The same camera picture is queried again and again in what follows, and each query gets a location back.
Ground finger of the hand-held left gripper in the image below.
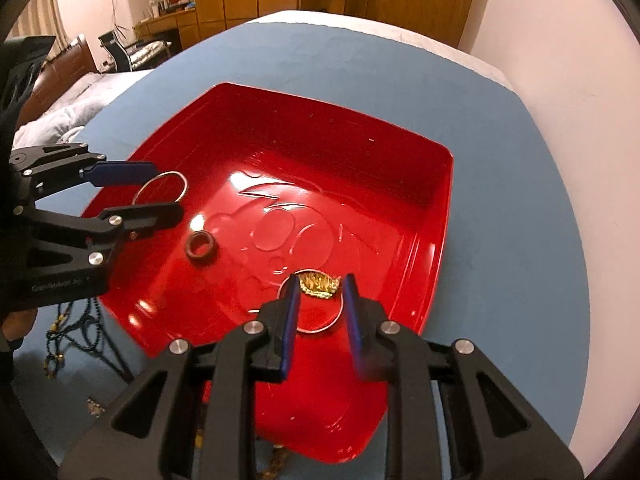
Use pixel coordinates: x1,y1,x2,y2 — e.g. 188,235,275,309
10,142,157,202
22,202,185,277

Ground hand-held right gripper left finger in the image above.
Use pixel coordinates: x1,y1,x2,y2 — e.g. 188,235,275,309
57,274,302,480

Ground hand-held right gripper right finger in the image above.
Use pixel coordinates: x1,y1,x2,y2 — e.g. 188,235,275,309
341,273,586,480

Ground thin silver bangle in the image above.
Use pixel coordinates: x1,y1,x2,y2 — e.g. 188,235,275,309
132,170,188,206

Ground silver hoop with gold pendant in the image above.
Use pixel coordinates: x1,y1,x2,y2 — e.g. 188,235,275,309
277,270,348,335

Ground black beaded necklace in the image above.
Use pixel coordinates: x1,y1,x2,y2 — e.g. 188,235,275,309
44,296,136,383

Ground dark ring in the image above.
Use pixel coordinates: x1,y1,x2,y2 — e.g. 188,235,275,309
186,230,219,265

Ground red plastic tray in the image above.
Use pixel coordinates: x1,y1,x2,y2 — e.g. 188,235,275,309
80,81,455,463

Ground person's left hand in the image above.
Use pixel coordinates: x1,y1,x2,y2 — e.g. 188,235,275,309
0,308,39,344

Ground grey bed quilt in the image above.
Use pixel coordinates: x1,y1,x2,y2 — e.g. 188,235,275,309
12,71,151,148

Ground black office chair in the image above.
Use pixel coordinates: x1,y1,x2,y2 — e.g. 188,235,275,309
97,30,173,73

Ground wooden bed headboard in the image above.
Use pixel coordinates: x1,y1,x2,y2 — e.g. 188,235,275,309
20,34,98,126

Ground wooden desk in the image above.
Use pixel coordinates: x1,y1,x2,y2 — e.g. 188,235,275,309
132,10,201,53

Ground beige curtain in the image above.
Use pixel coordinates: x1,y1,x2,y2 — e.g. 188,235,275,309
7,0,68,53

